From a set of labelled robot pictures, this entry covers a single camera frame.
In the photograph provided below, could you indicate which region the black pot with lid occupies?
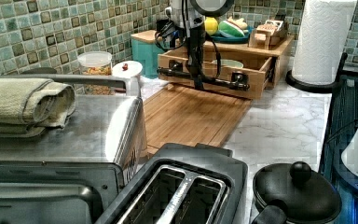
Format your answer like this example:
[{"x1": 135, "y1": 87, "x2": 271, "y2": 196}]
[{"x1": 251, "y1": 161, "x2": 342, "y2": 224}]

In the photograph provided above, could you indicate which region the folded beige towel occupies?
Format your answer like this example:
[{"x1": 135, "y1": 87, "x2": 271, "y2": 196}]
[{"x1": 0, "y1": 78, "x2": 76, "y2": 137}]

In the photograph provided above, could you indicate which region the stainless steel toaster oven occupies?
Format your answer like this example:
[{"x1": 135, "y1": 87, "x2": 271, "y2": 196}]
[{"x1": 0, "y1": 75, "x2": 146, "y2": 224}]

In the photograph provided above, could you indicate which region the small wooden toy appliance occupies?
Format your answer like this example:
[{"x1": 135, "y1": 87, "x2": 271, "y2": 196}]
[{"x1": 249, "y1": 20, "x2": 288, "y2": 49}]

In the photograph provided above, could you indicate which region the yellow lemon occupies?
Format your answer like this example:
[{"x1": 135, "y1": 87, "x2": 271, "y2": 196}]
[{"x1": 204, "y1": 17, "x2": 218, "y2": 35}]

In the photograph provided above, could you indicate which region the green toy vegetable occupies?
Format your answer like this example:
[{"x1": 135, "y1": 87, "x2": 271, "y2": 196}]
[{"x1": 218, "y1": 21, "x2": 244, "y2": 37}]

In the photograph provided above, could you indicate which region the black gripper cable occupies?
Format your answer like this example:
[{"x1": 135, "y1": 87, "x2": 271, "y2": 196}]
[{"x1": 154, "y1": 18, "x2": 223, "y2": 82}]

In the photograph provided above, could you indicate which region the teal canister with wooden lid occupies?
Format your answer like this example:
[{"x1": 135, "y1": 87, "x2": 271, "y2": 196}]
[{"x1": 131, "y1": 30, "x2": 163, "y2": 79}]

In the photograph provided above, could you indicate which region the wooden drawer with black handle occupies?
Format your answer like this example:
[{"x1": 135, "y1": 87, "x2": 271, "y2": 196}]
[{"x1": 157, "y1": 49, "x2": 271, "y2": 99}]

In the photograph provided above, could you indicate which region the blue dish rack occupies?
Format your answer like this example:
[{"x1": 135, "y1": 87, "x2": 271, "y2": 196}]
[{"x1": 319, "y1": 71, "x2": 358, "y2": 224}]

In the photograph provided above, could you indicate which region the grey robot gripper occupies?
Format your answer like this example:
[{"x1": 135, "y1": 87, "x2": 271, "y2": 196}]
[{"x1": 165, "y1": 0, "x2": 234, "y2": 90}]

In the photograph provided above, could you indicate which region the green bowl in drawer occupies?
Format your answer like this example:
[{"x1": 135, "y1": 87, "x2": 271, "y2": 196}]
[{"x1": 212, "y1": 59, "x2": 244, "y2": 68}]

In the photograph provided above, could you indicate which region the black paper towel holder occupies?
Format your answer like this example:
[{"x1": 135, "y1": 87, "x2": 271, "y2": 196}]
[{"x1": 285, "y1": 52, "x2": 348, "y2": 94}]

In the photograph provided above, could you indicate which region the white paper towel roll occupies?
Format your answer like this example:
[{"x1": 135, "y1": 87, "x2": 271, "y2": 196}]
[{"x1": 292, "y1": 0, "x2": 357, "y2": 85}]

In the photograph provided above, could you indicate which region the bamboo cutting board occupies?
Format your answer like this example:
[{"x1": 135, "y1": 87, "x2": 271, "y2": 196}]
[{"x1": 144, "y1": 85, "x2": 251, "y2": 156}]

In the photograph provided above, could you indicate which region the clear plastic food container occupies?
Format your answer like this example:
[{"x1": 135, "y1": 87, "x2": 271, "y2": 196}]
[{"x1": 77, "y1": 51, "x2": 115, "y2": 95}]

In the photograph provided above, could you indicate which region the wooden drawer cabinet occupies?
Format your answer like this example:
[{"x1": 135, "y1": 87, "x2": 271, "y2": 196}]
[{"x1": 216, "y1": 35, "x2": 294, "y2": 89}]

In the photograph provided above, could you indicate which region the silver two-slot toaster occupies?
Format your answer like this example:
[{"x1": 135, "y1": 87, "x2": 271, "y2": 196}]
[{"x1": 95, "y1": 143, "x2": 248, "y2": 224}]

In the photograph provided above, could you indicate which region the beige toy food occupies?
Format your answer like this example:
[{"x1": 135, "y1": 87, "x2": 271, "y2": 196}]
[{"x1": 227, "y1": 17, "x2": 248, "y2": 30}]

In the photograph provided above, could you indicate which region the dark blue plate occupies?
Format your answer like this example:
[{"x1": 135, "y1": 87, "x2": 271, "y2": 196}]
[{"x1": 212, "y1": 29, "x2": 252, "y2": 44}]

